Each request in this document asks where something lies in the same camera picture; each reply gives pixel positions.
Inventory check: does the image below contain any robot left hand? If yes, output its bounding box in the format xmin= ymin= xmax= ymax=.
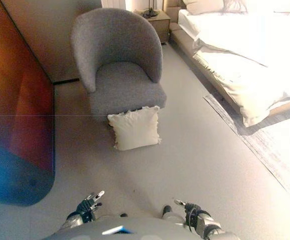
xmin=76 ymin=190 xmax=105 ymax=216

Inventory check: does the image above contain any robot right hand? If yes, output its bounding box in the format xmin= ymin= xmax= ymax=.
xmin=174 ymin=199 xmax=202 ymax=219

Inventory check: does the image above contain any white fringed cushion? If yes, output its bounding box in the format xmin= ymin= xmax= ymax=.
xmin=107 ymin=105 xmax=162 ymax=152

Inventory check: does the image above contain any cream sofa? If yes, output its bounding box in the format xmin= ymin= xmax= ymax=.
xmin=177 ymin=8 xmax=290 ymax=128

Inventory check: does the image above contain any silver robot torso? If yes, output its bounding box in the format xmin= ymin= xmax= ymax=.
xmin=43 ymin=216 xmax=203 ymax=240

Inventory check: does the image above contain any grey patterned rug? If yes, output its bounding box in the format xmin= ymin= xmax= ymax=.
xmin=203 ymin=94 xmax=290 ymax=208

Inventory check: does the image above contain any dark glossy cabinet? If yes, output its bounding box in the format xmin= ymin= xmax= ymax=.
xmin=0 ymin=0 xmax=57 ymax=207

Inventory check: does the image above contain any grey fabric armchair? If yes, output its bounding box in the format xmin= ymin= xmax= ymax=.
xmin=71 ymin=7 xmax=167 ymax=119

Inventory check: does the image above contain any beige wooden nightstand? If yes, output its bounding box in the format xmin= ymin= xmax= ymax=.
xmin=134 ymin=9 xmax=171 ymax=45

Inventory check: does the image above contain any white curtain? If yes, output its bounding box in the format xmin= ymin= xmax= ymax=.
xmin=101 ymin=0 xmax=127 ymax=10

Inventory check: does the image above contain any white bed pillow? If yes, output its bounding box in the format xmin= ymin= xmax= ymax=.
xmin=182 ymin=0 xmax=225 ymax=15

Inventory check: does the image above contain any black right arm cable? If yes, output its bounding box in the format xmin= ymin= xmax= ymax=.
xmin=187 ymin=206 xmax=201 ymax=232

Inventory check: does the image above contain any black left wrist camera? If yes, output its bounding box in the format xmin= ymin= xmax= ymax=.
xmin=83 ymin=211 xmax=97 ymax=223

